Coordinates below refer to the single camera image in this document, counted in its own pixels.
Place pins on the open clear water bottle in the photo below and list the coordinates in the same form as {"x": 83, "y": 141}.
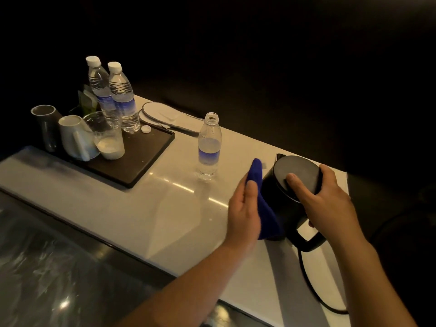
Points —
{"x": 209, "y": 149}

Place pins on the capped clear water bottle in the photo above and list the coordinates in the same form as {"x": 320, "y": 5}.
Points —
{"x": 124, "y": 102}
{"x": 100, "y": 88}

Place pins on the clear drinking glass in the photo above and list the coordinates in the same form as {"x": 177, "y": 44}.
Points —
{"x": 107, "y": 142}

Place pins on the person's left forearm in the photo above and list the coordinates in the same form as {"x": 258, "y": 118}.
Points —
{"x": 194, "y": 289}

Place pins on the black serving tray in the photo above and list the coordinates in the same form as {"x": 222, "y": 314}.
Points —
{"x": 143, "y": 153}

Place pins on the person's left hand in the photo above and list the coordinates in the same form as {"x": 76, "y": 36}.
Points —
{"x": 242, "y": 224}

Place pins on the white wrapped slipper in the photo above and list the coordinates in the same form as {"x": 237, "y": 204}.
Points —
{"x": 151, "y": 121}
{"x": 167, "y": 114}

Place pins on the dark glass tumbler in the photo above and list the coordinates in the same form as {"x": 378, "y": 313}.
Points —
{"x": 47, "y": 129}

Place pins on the person's right hand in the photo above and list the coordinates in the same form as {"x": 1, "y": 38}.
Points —
{"x": 332, "y": 211}

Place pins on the white ceramic mug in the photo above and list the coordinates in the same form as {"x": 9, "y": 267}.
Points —
{"x": 76, "y": 139}

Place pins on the green tea packets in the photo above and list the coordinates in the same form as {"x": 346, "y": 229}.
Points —
{"x": 87, "y": 100}

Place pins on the blue cleaning cloth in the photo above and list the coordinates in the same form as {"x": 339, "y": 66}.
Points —
{"x": 267, "y": 217}

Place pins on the person's right forearm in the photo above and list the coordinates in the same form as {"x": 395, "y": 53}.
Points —
{"x": 368, "y": 286}

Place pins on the black electric kettle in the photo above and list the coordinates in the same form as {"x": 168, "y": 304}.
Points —
{"x": 282, "y": 204}

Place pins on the white bottle cap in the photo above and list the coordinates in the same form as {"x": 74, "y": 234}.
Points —
{"x": 146, "y": 129}

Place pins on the person's left thumb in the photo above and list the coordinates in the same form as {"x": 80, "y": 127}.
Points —
{"x": 252, "y": 195}

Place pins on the person's right thumb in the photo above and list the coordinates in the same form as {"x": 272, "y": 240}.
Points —
{"x": 295, "y": 187}

